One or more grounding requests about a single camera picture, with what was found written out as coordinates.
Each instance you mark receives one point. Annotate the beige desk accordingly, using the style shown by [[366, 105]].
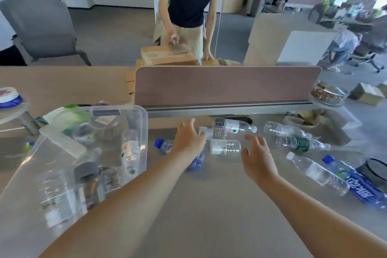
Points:
[[217, 206]]

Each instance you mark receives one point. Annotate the person's right hand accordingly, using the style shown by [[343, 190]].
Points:
[[260, 164]]

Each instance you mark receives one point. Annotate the brown cardboard box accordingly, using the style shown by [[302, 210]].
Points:
[[163, 55]]

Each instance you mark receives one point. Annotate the white shallow dish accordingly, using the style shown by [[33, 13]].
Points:
[[302, 120]]

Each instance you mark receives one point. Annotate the brown desk divider panel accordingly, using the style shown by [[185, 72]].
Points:
[[226, 85]]

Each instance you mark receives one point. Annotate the pile of clear water bottles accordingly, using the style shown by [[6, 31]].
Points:
[[225, 146], [130, 149]]

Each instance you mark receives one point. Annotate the person's left hand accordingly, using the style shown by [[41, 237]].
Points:
[[187, 142]]

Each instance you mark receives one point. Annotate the black mesh pen cup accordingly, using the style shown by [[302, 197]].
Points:
[[375, 176]]

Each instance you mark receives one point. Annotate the clear plastic cup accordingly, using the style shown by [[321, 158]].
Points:
[[104, 121]]

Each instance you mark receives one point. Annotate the person's right forearm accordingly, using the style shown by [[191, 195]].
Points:
[[317, 230]]

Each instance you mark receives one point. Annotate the clear plastic storage bin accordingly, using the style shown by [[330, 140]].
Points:
[[30, 176]]

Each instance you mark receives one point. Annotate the grey planter with plants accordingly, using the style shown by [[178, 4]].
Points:
[[257, 3]]

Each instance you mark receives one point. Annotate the white jar blue lid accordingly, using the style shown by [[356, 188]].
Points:
[[9, 94]]

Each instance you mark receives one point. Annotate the person's left forearm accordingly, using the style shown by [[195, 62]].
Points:
[[105, 221]]

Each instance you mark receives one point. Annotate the clear snack container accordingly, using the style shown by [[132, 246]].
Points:
[[328, 94]]

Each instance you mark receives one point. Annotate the grey office chair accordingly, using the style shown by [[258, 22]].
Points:
[[39, 24]]

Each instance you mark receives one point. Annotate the beige wooden cabinet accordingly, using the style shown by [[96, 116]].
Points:
[[266, 40]]

